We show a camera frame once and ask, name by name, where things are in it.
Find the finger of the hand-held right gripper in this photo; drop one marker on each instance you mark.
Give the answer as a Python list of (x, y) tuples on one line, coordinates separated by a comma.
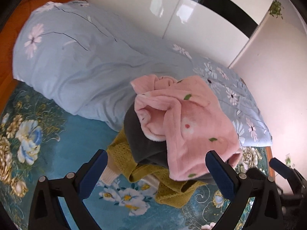
[(279, 167)]

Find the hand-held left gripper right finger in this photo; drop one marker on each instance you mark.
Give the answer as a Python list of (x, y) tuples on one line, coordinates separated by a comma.
[(219, 173)]

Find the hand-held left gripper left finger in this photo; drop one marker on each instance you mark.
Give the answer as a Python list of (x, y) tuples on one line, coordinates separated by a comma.
[(93, 173)]

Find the pink fleece garment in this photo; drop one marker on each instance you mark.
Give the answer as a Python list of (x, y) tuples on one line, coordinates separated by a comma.
[(196, 124)]

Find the cream white garment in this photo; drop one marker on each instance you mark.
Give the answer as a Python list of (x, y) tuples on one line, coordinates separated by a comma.
[(108, 176)]

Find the mustard knit sweater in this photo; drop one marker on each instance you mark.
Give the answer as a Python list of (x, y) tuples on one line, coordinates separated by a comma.
[(122, 153)]

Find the teal floral bed sheet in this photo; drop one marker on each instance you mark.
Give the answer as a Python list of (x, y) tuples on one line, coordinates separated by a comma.
[(79, 136)]

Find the dark grey garment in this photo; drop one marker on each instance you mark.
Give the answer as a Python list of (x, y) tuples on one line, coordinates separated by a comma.
[(144, 148)]

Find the light blue floral quilt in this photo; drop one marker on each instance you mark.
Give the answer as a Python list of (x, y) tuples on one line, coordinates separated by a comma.
[(84, 64)]

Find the orange wooden headboard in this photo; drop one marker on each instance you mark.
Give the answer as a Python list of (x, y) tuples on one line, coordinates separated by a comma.
[(14, 21)]

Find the white glossy wardrobe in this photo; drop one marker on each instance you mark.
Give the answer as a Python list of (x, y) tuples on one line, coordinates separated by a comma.
[(144, 9)]

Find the small green wall sticker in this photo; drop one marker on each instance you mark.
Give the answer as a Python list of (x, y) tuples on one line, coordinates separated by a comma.
[(288, 160)]

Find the green plant wall decal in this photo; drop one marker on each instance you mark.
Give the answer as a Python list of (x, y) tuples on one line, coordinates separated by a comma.
[(275, 8)]

